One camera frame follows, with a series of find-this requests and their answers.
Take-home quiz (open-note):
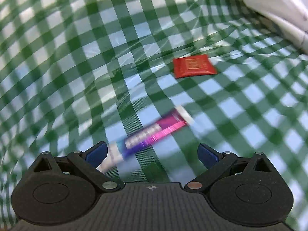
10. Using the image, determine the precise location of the white purple pink bar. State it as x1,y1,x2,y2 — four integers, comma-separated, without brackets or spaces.
96,106,193,173

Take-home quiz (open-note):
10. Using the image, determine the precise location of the red square sachet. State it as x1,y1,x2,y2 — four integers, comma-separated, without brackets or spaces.
173,54,217,79

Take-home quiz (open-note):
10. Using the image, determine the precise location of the green checkered sofa cover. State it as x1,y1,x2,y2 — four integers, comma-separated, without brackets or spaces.
1,0,307,230

